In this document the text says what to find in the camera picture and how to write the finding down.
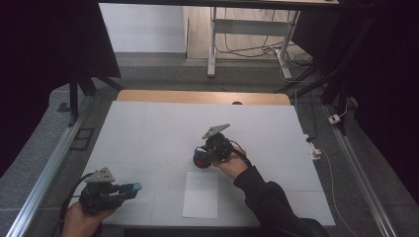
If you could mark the white power strip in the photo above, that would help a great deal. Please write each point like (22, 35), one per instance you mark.
(313, 148)

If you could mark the person's left hand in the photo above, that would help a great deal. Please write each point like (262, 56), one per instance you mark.
(80, 222)

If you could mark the black metal stand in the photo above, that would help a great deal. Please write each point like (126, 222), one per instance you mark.
(74, 95)

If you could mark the aluminium rail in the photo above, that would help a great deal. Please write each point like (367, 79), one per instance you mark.
(359, 177)
(49, 171)

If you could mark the small white adapter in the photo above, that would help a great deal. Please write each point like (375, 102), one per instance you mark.
(334, 119)

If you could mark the round red ink pad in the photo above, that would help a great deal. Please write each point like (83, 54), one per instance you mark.
(199, 162)

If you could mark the white table cover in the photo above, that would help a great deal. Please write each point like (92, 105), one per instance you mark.
(158, 138)

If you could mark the white paper sheet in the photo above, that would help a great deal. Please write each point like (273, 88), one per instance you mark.
(201, 195)

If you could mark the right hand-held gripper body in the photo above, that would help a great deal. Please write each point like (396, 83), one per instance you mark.
(219, 146)

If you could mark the black curtain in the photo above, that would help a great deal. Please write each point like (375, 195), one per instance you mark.
(382, 82)
(49, 65)

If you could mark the person's right hand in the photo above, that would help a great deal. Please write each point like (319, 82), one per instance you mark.
(234, 166)

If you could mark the white desk frame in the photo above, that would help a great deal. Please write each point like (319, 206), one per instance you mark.
(250, 27)

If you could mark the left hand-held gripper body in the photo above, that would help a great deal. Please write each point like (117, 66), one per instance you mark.
(97, 196)

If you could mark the wooden table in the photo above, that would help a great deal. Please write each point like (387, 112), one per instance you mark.
(184, 96)

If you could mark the blue stamp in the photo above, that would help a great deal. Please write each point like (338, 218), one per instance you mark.
(137, 187)

